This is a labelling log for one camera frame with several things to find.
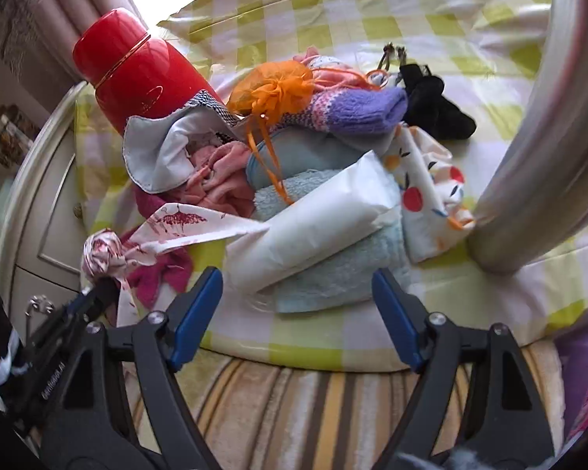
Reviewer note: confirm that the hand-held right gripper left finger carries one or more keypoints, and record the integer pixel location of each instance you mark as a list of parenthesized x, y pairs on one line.
[(196, 316)]

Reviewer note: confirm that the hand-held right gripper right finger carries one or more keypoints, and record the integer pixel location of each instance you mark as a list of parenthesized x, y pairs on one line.
[(397, 316)]

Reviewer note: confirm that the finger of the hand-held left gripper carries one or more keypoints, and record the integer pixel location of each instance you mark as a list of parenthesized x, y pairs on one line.
[(74, 309), (105, 290)]

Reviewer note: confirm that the white red floral cloth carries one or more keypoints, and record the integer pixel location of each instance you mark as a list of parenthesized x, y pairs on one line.
[(176, 220)]

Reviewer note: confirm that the white fruit print cloth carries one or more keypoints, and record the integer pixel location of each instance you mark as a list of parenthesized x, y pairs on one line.
[(431, 196)]

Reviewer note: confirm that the light blue plush zipper pouch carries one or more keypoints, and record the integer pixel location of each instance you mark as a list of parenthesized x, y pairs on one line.
[(313, 154)]

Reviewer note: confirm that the white soft package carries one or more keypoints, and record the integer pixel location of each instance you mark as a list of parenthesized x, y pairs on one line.
[(313, 225)]

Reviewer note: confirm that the magenta cloth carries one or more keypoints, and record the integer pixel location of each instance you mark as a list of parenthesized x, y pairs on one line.
[(157, 274)]

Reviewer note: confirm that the light blue towel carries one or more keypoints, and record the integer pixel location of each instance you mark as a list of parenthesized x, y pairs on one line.
[(343, 274)]

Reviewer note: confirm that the brass cabinet knob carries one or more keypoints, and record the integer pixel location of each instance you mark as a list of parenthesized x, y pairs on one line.
[(77, 210)]

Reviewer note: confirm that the white cabinet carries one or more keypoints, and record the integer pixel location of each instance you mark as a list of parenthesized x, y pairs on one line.
[(44, 215)]

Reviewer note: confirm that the striped blanket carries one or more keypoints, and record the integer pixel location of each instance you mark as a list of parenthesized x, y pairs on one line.
[(294, 411)]

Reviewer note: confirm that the pink plush cloth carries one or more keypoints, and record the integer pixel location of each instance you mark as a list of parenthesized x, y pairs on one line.
[(220, 181)]

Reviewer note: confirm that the grey cloth with houndstooth trim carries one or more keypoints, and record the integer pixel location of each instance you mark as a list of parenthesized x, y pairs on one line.
[(161, 152)]

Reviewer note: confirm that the dark glittery ornament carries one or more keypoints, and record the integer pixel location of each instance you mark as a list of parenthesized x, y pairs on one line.
[(10, 132)]

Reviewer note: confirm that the purple cloth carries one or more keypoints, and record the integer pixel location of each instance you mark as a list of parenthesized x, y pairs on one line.
[(583, 367)]

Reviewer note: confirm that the silver metal pole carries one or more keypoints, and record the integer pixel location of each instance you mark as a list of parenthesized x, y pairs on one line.
[(534, 156)]

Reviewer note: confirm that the purple knit sock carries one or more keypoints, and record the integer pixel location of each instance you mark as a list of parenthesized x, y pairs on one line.
[(362, 107)]

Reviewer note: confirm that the black cloth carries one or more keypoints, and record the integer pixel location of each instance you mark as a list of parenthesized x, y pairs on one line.
[(431, 103)]

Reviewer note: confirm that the red thermos flask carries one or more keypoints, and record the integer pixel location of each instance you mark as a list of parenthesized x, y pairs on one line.
[(137, 73)]

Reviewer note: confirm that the orange mesh pouch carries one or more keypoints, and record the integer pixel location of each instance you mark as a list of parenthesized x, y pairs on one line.
[(269, 93)]

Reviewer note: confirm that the pink plush bunny pouch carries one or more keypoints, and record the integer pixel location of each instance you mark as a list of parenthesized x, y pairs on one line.
[(326, 69)]

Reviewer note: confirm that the pink curtain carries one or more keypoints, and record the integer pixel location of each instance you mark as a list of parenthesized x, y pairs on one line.
[(54, 0)]

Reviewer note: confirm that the yellow checkered tablecloth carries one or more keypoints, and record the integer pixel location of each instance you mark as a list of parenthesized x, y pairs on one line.
[(353, 19)]

